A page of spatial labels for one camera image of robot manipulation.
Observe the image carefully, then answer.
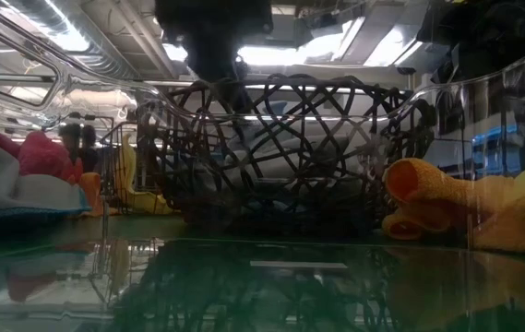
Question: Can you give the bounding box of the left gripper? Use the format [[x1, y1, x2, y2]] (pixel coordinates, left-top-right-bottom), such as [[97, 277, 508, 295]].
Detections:
[[155, 0, 274, 114]]

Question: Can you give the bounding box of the pink microfiber towel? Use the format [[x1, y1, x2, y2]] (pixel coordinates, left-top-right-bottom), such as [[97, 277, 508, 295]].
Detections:
[[0, 125, 84, 184]]

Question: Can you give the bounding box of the clear plastic bin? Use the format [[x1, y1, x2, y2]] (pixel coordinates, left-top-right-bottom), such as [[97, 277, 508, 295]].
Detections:
[[0, 0, 525, 332]]

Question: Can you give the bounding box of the round black woven basket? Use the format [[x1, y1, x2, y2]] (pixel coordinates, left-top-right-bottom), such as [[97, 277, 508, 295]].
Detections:
[[137, 73, 436, 231]]

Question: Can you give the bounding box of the green table mat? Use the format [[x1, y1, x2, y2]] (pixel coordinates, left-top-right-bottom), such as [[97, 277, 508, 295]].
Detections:
[[0, 212, 525, 332]]

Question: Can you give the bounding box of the silver ceiling duct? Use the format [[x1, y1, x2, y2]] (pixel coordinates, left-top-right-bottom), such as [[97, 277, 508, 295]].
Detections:
[[0, 0, 139, 80]]

